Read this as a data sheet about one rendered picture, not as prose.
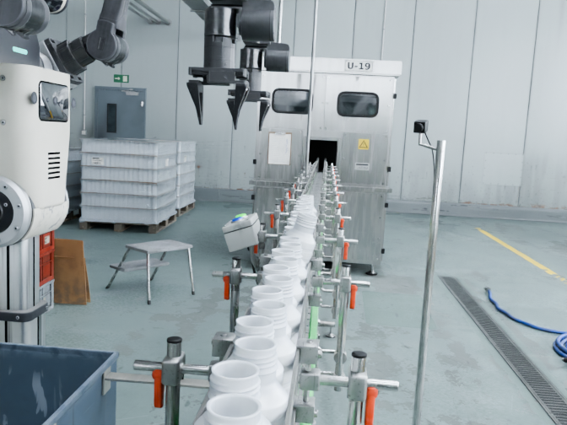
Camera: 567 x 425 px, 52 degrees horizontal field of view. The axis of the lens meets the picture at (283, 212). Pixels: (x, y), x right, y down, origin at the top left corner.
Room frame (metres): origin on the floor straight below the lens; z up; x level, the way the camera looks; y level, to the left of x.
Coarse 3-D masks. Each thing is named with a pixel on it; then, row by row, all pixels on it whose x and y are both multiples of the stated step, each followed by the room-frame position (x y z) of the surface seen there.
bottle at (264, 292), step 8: (256, 288) 0.66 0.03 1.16; (264, 288) 0.67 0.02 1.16; (272, 288) 0.67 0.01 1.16; (280, 288) 0.66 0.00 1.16; (256, 296) 0.64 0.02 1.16; (264, 296) 0.64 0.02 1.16; (272, 296) 0.64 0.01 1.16; (280, 296) 0.65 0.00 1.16; (288, 328) 0.65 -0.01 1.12; (288, 336) 0.64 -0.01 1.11
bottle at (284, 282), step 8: (272, 280) 0.70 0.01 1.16; (280, 280) 0.73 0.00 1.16; (288, 280) 0.72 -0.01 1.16; (288, 288) 0.70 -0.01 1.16; (288, 296) 0.70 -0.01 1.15; (288, 304) 0.70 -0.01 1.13; (288, 312) 0.69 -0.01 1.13; (296, 312) 0.70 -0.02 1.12; (288, 320) 0.69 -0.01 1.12; (296, 320) 0.70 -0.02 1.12; (296, 328) 0.70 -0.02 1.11; (296, 336) 0.70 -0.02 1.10
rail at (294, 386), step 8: (304, 192) 2.50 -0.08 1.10; (320, 200) 2.77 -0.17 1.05; (312, 256) 1.16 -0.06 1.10; (304, 296) 0.82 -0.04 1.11; (304, 304) 0.78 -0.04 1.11; (248, 312) 0.73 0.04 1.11; (304, 312) 0.74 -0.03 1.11; (304, 320) 0.74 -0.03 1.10; (304, 328) 0.88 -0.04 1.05; (304, 336) 0.84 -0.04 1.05; (232, 344) 0.61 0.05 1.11; (232, 352) 0.60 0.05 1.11; (296, 352) 0.60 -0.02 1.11; (224, 360) 0.56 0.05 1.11; (296, 360) 0.57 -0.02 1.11; (296, 368) 0.56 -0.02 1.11; (296, 376) 0.55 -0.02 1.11; (296, 384) 0.67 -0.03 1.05; (296, 392) 0.65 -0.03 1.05; (208, 400) 0.48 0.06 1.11; (200, 408) 0.46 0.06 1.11; (288, 408) 0.47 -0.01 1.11; (200, 416) 0.45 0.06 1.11; (288, 416) 0.45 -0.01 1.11; (192, 424) 0.43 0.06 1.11; (288, 424) 0.44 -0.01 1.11
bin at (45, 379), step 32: (0, 352) 0.99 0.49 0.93; (32, 352) 0.99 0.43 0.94; (64, 352) 0.99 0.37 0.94; (96, 352) 0.98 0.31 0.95; (0, 384) 0.99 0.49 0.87; (32, 384) 0.99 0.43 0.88; (64, 384) 0.99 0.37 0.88; (96, 384) 0.89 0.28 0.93; (192, 384) 0.91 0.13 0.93; (0, 416) 0.99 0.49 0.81; (32, 416) 0.99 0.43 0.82; (64, 416) 0.78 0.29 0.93; (96, 416) 0.89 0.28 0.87
